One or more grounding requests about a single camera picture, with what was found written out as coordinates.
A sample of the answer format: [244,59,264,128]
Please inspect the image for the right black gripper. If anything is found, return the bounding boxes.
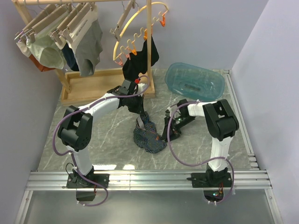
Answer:
[161,116,195,143]

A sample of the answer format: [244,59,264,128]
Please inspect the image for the navy striped underwear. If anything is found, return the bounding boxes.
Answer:
[133,112,167,154]

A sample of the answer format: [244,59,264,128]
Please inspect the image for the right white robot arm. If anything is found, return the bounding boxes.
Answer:
[162,99,239,187]

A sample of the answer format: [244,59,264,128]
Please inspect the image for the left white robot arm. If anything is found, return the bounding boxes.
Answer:
[52,78,148,188]

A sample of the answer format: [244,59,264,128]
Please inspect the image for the black hanging underwear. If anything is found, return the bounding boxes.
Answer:
[122,38,159,81]

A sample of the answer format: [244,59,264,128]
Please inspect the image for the empty beige clip hanger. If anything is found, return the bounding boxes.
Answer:
[110,0,136,42]

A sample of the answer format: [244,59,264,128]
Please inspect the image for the grey hanging underwear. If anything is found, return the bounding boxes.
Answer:
[69,9,103,77]

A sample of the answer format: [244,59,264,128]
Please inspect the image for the dark blue hanging underwear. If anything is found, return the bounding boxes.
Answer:
[62,43,79,71]

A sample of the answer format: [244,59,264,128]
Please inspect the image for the beige hanger with grey underwear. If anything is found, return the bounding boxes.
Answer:
[55,2,95,50]

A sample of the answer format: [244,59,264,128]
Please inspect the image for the orange hanging underwear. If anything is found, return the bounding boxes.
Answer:
[28,54,55,72]

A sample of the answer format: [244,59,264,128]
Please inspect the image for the light green hanging underwear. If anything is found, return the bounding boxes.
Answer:
[26,26,65,70]

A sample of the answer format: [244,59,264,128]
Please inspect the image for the beige hanger with green underwear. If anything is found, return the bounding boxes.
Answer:
[14,4,72,42]

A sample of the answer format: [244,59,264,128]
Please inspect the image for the blue plastic basin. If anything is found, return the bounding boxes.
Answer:
[165,63,225,102]

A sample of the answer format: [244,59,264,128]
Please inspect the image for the wooden clothes rack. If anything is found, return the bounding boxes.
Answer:
[12,0,156,106]

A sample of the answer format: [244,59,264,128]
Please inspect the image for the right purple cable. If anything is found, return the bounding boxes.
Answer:
[167,100,235,205]

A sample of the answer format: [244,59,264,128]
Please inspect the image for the purple cable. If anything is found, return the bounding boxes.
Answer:
[53,75,150,207]
[167,100,235,205]

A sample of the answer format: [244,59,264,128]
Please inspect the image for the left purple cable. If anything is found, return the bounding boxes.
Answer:
[53,75,150,207]

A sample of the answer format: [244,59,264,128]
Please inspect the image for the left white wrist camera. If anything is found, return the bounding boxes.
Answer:
[134,79,148,96]

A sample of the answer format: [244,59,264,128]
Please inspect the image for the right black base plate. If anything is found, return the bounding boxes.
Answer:
[187,173,232,188]

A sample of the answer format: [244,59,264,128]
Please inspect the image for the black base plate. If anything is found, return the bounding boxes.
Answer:
[66,173,109,189]
[187,173,232,188]

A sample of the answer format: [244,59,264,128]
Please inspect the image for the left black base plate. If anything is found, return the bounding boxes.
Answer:
[66,173,109,189]

